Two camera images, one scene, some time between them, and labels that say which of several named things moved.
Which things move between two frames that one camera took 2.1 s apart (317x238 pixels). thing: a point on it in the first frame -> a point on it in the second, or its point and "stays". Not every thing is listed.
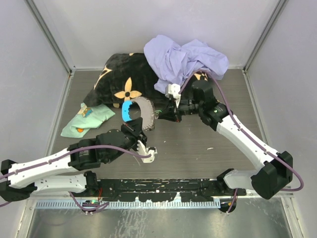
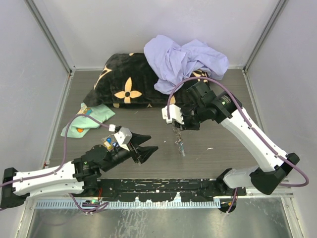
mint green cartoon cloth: x=87 y=117 stays
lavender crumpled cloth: x=176 y=65 stays
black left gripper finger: x=135 y=125 -> x=138 y=139
